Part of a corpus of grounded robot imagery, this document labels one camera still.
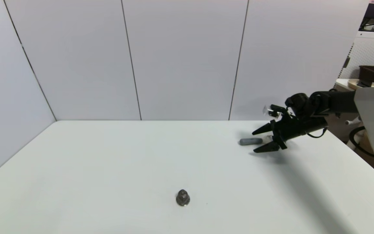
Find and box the grey handled white peeler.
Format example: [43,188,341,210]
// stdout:
[239,136,273,146]

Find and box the white side table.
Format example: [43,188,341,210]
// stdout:
[335,78,374,93]

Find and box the beige bowl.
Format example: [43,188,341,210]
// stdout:
[348,79,369,90]

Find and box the grey metal flange nut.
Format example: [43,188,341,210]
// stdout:
[176,189,191,207]

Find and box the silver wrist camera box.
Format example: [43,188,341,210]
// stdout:
[262,105,280,117]

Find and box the thin black camera cable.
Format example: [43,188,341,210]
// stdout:
[306,128,328,139]

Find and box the black looped cable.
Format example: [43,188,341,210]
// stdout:
[349,126,374,158]

